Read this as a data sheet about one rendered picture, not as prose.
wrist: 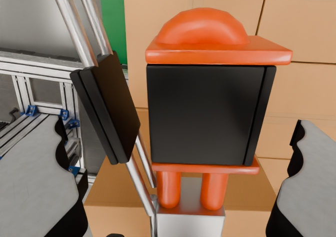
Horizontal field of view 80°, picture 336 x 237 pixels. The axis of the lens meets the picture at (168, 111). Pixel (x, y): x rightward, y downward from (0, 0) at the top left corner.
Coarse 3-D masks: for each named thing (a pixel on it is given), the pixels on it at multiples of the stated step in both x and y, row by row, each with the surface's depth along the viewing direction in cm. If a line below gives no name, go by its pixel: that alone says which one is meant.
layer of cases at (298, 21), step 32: (128, 0) 58; (160, 0) 58; (192, 0) 57; (224, 0) 57; (256, 0) 57; (288, 0) 56; (320, 0) 56; (128, 32) 62; (256, 32) 61; (288, 32) 60; (320, 32) 60; (128, 64) 67; (288, 64) 65; (320, 64) 64; (288, 96) 70; (320, 96) 70; (288, 128) 76; (320, 128) 76; (288, 160) 84
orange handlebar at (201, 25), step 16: (176, 16) 11; (192, 16) 11; (208, 16) 11; (224, 16) 11; (160, 32) 12; (176, 32) 11; (192, 32) 11; (208, 32) 11; (224, 32) 11; (240, 32) 11; (160, 176) 16; (176, 176) 16; (208, 176) 16; (224, 176) 16; (160, 192) 17; (176, 192) 17; (208, 192) 17; (224, 192) 17; (208, 208) 18
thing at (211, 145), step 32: (160, 64) 11; (192, 64) 11; (224, 64) 10; (256, 64) 10; (160, 96) 11; (192, 96) 11; (224, 96) 11; (256, 96) 11; (160, 128) 12; (192, 128) 12; (224, 128) 12; (256, 128) 12; (160, 160) 14; (192, 160) 13; (224, 160) 13; (256, 160) 14
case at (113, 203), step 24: (144, 120) 69; (120, 168) 49; (96, 192) 43; (120, 192) 43; (240, 192) 43; (264, 192) 43; (96, 216) 42; (120, 216) 42; (144, 216) 41; (240, 216) 40; (264, 216) 40
